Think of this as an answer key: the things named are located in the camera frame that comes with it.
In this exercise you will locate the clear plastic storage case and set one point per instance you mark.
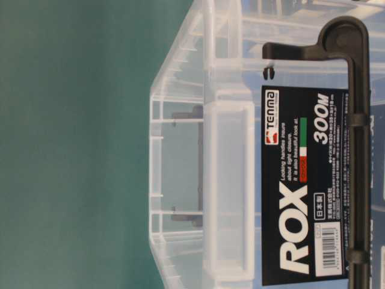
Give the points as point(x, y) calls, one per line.
point(205, 216)

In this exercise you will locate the black ROX product label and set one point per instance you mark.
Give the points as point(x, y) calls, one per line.
point(305, 185)

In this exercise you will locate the black near case handle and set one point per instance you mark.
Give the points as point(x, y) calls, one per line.
point(346, 37)

